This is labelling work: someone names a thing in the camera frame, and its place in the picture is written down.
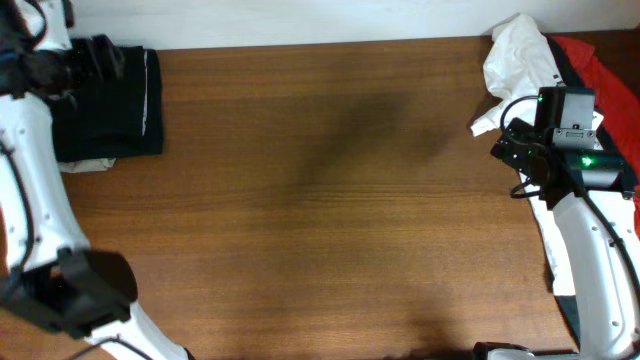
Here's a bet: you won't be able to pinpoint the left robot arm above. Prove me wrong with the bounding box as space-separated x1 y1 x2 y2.
1 1 189 359

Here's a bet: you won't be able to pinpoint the folded khaki shorts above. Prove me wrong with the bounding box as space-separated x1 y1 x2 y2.
58 158 116 173

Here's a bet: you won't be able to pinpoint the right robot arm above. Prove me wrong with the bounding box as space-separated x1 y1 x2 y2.
491 87 639 359

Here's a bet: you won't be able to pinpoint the black shorts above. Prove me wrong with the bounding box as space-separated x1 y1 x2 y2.
48 46 164 163

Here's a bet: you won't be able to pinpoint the red garment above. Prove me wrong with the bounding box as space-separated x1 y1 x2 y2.
549 33 640 236

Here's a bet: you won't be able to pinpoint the dark grey garment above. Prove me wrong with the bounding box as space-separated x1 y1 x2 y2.
555 296 581 346

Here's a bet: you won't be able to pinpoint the white t-shirt with print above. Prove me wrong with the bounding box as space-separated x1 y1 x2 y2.
469 12 640 301

